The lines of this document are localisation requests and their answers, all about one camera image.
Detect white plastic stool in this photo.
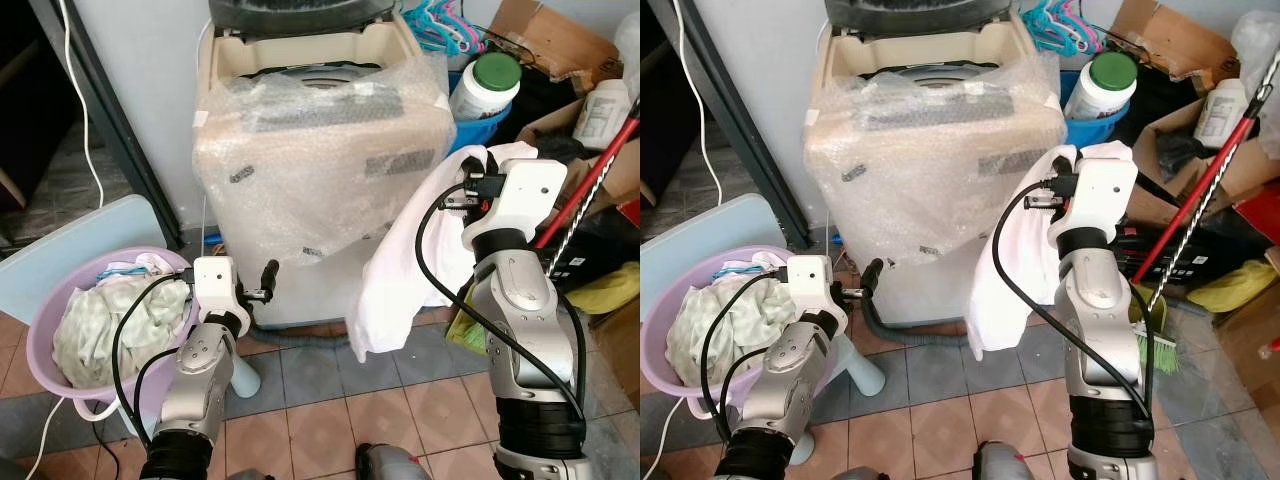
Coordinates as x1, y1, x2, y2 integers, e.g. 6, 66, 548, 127
800, 333, 887, 397
120, 348, 263, 441

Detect purple plastic basin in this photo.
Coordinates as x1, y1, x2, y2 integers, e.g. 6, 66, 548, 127
640, 246, 802, 403
27, 246, 202, 418

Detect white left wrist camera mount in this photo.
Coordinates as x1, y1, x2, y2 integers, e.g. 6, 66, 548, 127
786, 255, 837, 320
191, 256, 242, 322

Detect pale green crumpled clothes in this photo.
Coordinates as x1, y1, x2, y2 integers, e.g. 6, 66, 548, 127
52, 262, 197, 390
665, 262, 797, 389

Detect white floor cable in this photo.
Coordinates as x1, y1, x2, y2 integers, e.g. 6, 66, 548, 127
22, 394, 126, 480
644, 394, 693, 480

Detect green broom head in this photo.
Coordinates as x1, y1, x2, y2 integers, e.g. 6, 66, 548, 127
1129, 303, 1182, 377
444, 308, 492, 358

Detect white garment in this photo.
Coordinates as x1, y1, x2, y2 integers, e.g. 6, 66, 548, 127
964, 142, 1137, 362
346, 142, 542, 364

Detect clear bubble wrap sheet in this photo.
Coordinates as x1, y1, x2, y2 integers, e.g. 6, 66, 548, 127
192, 55, 457, 271
803, 55, 1067, 271

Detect white jar with green lid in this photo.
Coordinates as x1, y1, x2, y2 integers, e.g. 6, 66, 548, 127
449, 51, 524, 124
1064, 51, 1140, 124

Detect grey drain hose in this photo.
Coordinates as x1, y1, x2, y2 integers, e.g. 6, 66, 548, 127
248, 318, 353, 350
858, 294, 978, 347

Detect dark grey door frame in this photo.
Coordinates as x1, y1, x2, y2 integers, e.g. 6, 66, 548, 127
28, 0, 183, 253
648, 0, 813, 251

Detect silver spiral broom handle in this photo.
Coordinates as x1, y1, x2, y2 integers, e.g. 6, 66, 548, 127
544, 150, 613, 278
1144, 128, 1252, 313

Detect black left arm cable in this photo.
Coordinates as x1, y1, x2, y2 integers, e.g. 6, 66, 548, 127
109, 274, 198, 453
698, 274, 793, 443

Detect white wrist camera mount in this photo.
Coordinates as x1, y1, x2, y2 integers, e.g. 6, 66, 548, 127
462, 160, 570, 247
1068, 158, 1140, 237
786, 255, 837, 320
191, 256, 242, 322

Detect black flat box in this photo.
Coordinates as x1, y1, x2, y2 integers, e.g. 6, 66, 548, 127
1122, 224, 1273, 292
545, 213, 641, 292

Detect brown cardboard box flap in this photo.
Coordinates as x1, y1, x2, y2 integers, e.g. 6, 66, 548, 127
484, 0, 622, 83
1108, 0, 1243, 83

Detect white wall cable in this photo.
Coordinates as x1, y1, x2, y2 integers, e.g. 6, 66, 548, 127
677, 0, 722, 207
61, 0, 107, 211

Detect white labelled detergent bottle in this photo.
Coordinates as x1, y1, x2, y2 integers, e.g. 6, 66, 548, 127
571, 79, 634, 152
1192, 79, 1252, 150

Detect blue plastic tub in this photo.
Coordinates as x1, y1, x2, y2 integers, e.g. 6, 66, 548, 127
446, 70, 517, 153
1059, 70, 1133, 151

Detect red broom handle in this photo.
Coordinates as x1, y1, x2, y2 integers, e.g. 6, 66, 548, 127
1129, 84, 1272, 287
534, 114, 641, 251

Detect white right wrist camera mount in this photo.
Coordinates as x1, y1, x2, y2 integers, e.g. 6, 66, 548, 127
1068, 158, 1140, 237
462, 160, 570, 247

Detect clear plastic bag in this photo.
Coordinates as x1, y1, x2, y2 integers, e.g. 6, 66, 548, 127
610, 10, 641, 73
1229, 9, 1280, 103

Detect beige top-load washing machine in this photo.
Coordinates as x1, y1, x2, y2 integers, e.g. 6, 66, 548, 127
192, 0, 457, 330
803, 0, 1067, 330

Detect light blue flat board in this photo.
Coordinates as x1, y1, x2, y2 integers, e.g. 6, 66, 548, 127
640, 193, 792, 301
0, 194, 182, 327

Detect open brown cardboard box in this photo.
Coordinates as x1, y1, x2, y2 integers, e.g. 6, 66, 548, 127
514, 94, 641, 203
1134, 94, 1280, 229

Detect yellow cloth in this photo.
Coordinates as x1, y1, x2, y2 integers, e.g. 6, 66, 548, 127
564, 261, 641, 317
1184, 259, 1278, 314

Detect blue and pink hangers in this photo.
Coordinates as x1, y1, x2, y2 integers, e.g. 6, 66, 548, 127
400, 0, 493, 57
1020, 0, 1107, 57

